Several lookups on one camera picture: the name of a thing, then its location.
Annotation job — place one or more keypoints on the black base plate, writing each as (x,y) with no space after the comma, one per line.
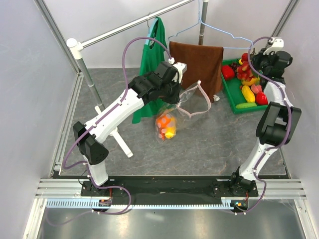
(227,186)

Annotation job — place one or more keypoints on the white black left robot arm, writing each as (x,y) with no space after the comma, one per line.
(164,83)

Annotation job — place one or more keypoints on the yellow red toy mango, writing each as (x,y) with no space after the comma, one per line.
(250,81)

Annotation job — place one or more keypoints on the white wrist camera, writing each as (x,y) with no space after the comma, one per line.
(181,69)
(274,44)

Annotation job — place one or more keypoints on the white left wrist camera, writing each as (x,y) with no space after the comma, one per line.
(181,69)

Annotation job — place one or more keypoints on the red toy cherries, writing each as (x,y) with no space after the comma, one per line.
(244,71)

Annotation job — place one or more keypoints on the green shirt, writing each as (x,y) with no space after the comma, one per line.
(152,55)

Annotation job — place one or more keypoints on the red toy chili pepper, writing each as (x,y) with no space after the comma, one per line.
(162,132)

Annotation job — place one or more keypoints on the orange toy fruit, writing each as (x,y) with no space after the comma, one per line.
(163,121)

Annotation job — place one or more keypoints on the white metal clothes rack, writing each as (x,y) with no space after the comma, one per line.
(76,47)

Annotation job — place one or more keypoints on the yellow toy corn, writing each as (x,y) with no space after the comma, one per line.
(248,94)
(170,128)

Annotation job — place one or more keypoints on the red toy bell pepper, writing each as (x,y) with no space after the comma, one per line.
(228,72)

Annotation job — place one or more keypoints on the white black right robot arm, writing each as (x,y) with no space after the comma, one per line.
(277,124)

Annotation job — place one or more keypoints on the brown towel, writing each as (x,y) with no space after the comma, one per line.
(204,64)

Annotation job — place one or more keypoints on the grey slotted cable duct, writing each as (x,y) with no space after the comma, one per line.
(108,204)

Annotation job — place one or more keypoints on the green toy cucumber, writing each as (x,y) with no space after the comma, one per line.
(246,105)

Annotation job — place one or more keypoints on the red toy apple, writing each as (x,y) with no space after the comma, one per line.
(261,99)

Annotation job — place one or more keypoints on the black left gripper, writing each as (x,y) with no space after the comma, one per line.
(175,98)

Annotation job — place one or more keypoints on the clear pink-dotted zip bag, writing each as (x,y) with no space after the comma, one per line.
(193,104)

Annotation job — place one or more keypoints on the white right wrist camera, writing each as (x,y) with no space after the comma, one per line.
(274,44)

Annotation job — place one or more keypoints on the dark red toy grapes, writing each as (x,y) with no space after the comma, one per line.
(234,65)

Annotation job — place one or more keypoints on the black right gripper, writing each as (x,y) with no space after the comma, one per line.
(256,59)

